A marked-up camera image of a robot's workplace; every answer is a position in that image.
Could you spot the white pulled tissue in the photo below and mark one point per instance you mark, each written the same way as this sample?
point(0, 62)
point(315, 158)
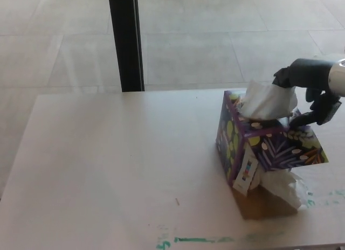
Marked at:
point(266, 101)

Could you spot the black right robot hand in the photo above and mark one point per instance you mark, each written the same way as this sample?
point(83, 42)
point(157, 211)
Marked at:
point(310, 73)

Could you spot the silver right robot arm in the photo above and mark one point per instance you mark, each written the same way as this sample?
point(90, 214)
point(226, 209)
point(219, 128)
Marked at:
point(338, 77)

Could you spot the black window frame post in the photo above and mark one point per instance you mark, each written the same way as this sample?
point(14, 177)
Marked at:
point(125, 42)

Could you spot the purple floral tissue box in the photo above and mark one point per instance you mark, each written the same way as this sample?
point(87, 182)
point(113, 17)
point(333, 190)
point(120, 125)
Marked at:
point(280, 151)

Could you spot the crumpled white tissue wad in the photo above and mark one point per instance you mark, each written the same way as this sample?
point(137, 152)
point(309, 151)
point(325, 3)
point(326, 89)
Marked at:
point(280, 188)

